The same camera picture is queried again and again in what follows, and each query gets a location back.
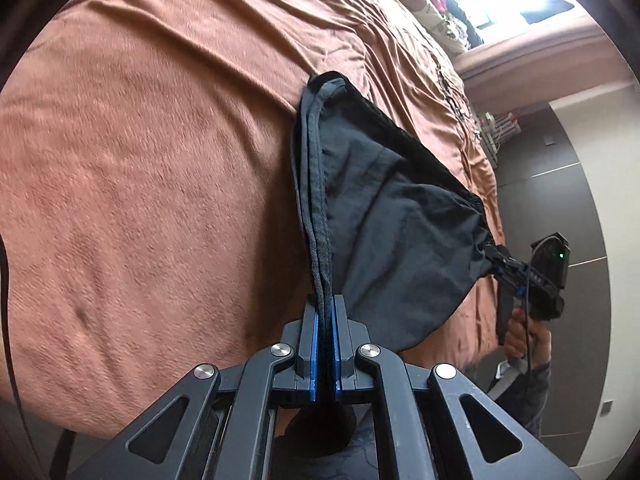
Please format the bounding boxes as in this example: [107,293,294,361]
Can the black pants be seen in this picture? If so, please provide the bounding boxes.
[292,72,495,351]

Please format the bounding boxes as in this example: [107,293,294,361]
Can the right forearm dark sleeve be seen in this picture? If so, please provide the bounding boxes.
[488,361,551,439]

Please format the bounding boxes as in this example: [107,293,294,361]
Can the person's right hand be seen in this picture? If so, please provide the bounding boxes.
[502,308,552,370]

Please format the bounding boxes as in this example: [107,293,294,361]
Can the brown bed blanket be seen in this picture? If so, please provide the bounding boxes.
[1,0,503,439]

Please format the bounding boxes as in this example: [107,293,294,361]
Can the pink bed headboard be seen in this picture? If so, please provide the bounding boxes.
[454,15,634,115]

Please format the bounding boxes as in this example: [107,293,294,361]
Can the floral pillow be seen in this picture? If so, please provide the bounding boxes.
[344,0,471,57]

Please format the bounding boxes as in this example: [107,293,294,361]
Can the black cable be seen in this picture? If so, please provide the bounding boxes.
[0,234,32,441]

